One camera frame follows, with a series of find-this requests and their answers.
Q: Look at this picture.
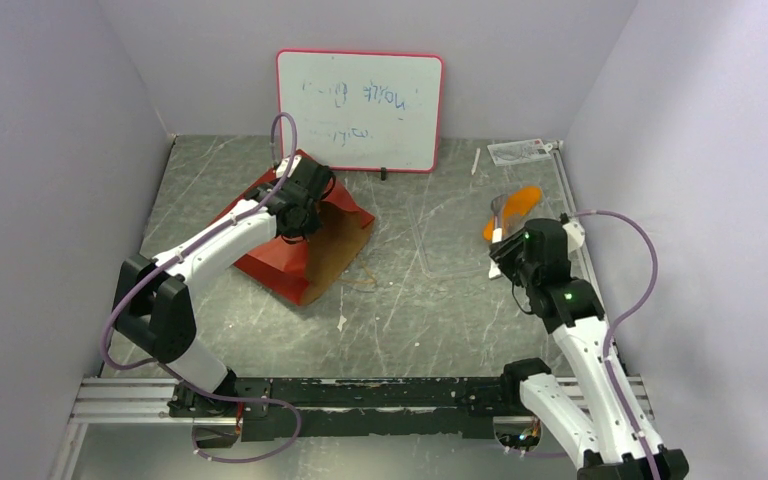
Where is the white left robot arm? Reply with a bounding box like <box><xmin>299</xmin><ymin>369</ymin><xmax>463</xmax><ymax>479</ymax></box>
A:
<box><xmin>101</xmin><ymin>154</ymin><xmax>336</xmax><ymax>416</ymax></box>

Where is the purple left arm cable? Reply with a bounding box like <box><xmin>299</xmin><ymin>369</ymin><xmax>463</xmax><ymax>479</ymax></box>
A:
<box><xmin>99</xmin><ymin>112</ymin><xmax>303</xmax><ymax>465</ymax></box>

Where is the orange fake bread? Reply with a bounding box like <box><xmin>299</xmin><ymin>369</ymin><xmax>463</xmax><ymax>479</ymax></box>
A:
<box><xmin>482</xmin><ymin>186</ymin><xmax>543</xmax><ymax>243</ymax></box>

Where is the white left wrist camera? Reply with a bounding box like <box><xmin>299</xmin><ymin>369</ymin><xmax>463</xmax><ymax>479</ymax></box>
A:
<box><xmin>275</xmin><ymin>155</ymin><xmax>302</xmax><ymax>178</ymax></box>

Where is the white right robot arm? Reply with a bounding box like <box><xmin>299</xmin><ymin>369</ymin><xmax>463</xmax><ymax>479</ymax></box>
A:
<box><xmin>490</xmin><ymin>218</ymin><xmax>690</xmax><ymax>479</ymax></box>

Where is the white marker pen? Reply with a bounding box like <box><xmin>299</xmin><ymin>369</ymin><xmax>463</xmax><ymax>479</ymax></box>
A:
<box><xmin>470</xmin><ymin>148</ymin><xmax>481</xmax><ymax>176</ymax></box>

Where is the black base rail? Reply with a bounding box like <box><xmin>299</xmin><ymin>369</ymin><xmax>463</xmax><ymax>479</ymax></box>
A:
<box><xmin>168</xmin><ymin>377</ymin><xmax>542</xmax><ymax>450</ymax></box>

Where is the pink framed whiteboard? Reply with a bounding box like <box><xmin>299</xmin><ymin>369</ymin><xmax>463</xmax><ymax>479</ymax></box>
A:
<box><xmin>276</xmin><ymin>49</ymin><xmax>444</xmax><ymax>173</ymax></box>

